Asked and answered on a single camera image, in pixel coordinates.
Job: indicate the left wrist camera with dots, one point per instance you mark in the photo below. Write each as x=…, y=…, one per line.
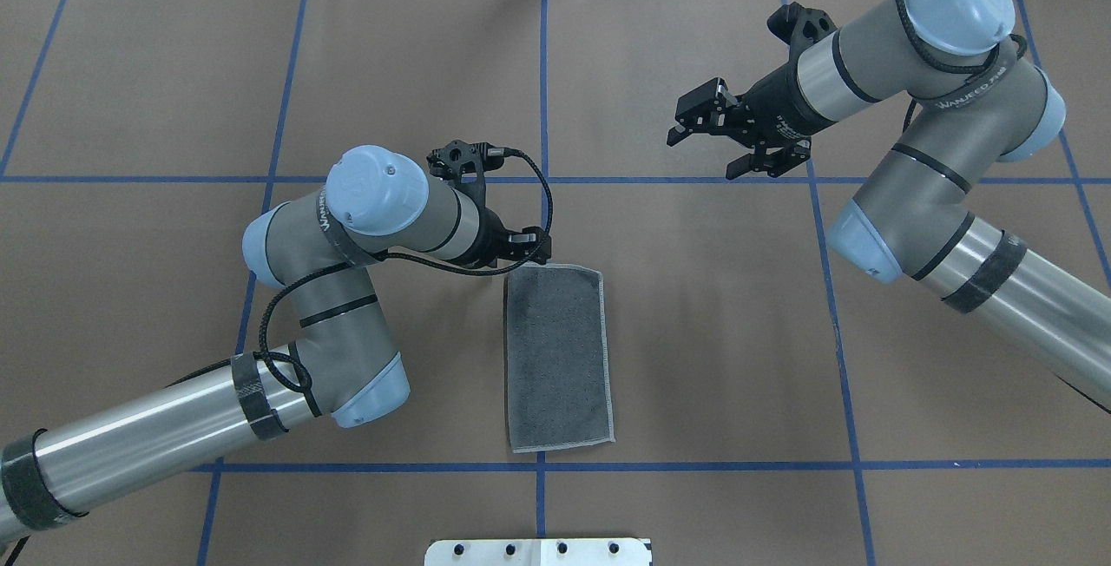
x=463, y=165

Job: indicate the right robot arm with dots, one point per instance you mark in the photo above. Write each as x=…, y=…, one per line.
x=980, y=102

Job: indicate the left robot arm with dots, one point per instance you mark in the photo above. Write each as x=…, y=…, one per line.
x=323, y=345

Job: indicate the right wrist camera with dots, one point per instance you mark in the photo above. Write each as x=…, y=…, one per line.
x=798, y=27

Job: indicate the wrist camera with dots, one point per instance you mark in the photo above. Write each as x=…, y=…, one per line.
x=463, y=165
x=798, y=27

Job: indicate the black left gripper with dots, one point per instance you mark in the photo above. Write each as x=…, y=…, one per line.
x=491, y=233

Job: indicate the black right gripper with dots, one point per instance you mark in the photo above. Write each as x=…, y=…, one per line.
x=775, y=102

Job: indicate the pink towel with grey back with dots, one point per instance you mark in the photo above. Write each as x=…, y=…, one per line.
x=557, y=385

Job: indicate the white mounting plate with bolts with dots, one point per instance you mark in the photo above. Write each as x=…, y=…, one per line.
x=541, y=551

